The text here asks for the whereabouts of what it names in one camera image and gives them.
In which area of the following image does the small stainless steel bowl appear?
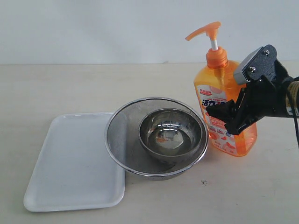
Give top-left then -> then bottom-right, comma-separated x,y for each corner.
139,108 -> 203,162

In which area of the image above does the white rectangular plastic tray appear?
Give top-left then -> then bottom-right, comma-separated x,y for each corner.
23,112 -> 125,212

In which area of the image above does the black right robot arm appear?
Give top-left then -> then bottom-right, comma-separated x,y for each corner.
206,77 -> 299,135

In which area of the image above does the orange dish soap pump bottle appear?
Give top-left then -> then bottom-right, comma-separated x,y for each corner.
186,21 -> 257,157

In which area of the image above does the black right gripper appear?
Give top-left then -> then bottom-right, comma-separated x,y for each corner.
206,77 -> 291,135

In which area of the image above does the steel mesh strainer basket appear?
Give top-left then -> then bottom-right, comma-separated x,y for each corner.
105,97 -> 209,181

